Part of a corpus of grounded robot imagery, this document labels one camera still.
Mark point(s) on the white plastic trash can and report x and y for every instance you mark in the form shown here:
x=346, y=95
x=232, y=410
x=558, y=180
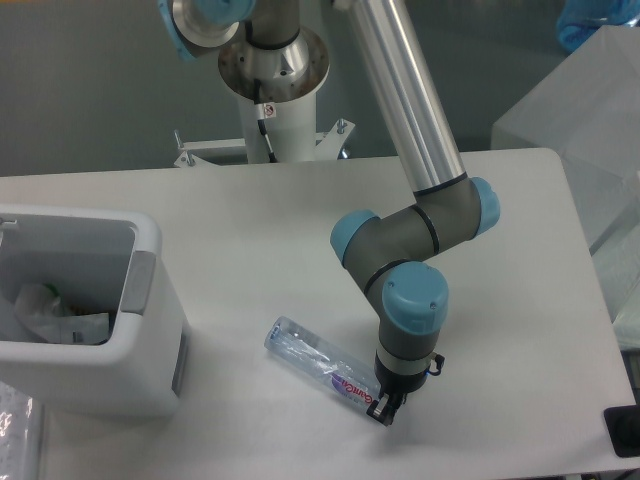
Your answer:
x=98, y=261

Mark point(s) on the clear plastic water bottle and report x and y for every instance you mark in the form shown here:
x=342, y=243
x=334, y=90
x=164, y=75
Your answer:
x=320, y=360

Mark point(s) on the clear patterned plastic sheet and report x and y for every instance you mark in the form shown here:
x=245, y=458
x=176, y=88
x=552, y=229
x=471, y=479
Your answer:
x=21, y=429

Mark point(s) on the white plastic bag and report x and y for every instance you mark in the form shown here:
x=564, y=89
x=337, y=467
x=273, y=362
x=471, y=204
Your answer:
x=41, y=310

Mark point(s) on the translucent plastic storage box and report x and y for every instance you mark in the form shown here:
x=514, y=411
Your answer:
x=587, y=111

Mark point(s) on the blue plastic bag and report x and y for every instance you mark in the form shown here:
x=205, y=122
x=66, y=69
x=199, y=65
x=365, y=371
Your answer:
x=579, y=20

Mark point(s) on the black device at table edge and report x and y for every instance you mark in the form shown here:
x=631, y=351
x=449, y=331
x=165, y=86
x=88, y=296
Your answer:
x=623, y=427

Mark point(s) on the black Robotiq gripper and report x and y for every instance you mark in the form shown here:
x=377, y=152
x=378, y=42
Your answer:
x=395, y=387

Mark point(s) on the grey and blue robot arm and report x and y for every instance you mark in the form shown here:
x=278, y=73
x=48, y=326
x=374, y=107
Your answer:
x=275, y=66

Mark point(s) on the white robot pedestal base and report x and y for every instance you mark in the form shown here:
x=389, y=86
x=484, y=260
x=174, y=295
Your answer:
x=272, y=132

